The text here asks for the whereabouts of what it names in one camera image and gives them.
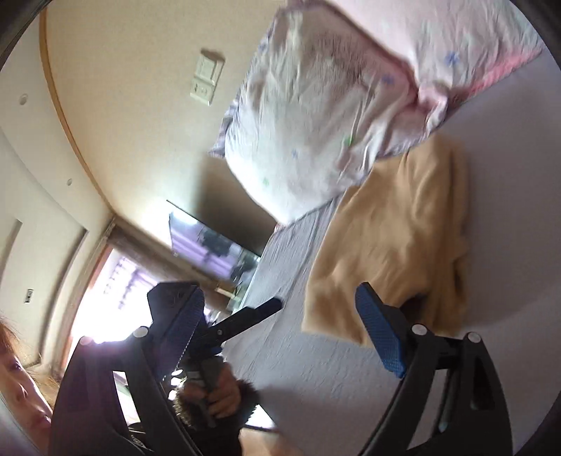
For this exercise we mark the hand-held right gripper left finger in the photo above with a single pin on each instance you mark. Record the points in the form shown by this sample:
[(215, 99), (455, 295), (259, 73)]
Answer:
[(182, 325)]

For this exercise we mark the white wall switch panel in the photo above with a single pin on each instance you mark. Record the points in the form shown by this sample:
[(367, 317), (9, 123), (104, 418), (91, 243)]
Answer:
[(206, 78)]

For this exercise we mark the white floral pillow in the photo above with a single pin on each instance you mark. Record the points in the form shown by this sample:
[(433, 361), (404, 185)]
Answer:
[(307, 114)]

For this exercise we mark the person's head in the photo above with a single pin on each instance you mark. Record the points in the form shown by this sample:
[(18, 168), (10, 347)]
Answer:
[(24, 386)]

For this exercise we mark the pink floral pillow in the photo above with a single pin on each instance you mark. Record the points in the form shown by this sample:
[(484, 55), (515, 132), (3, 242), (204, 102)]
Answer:
[(456, 39)]

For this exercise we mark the bright window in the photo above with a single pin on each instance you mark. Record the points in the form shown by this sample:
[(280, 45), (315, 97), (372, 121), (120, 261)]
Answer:
[(109, 298)]

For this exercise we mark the small wall control panel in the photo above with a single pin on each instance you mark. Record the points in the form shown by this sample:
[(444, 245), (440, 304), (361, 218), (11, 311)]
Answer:
[(28, 296)]

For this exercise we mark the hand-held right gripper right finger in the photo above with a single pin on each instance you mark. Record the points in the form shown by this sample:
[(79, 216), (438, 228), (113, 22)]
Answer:
[(380, 334)]

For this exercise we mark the person's left hand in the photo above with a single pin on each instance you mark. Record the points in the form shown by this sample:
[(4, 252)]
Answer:
[(225, 390)]

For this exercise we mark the grey bed sheet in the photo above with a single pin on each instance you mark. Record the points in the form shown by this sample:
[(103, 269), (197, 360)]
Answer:
[(315, 377)]

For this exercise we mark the wooden tv cabinet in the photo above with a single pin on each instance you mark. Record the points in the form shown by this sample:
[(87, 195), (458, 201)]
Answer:
[(230, 294)]

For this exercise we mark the wall television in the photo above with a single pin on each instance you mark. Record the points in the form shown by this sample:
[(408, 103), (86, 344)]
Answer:
[(206, 245)]

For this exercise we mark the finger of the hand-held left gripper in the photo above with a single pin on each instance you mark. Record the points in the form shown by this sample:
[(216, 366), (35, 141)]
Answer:
[(245, 318)]

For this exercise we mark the tan small garment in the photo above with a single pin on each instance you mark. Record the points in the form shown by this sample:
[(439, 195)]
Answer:
[(390, 245)]

